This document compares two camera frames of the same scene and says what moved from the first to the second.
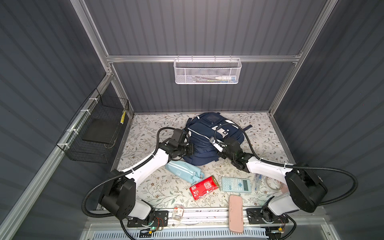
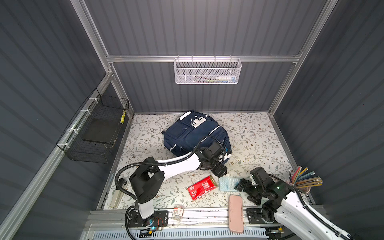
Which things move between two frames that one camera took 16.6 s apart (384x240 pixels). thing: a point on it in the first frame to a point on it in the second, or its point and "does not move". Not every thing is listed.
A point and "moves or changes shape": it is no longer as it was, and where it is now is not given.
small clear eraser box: [178, 212] does not move
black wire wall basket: [90, 136] does not move
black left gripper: [190, 149] to [221, 171]
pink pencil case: [236, 213] does not move
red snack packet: [202, 188] does not move
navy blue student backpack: [207, 132] moves or changes shape
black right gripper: [220, 154] to [245, 188]
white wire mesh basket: [204, 71] does not move
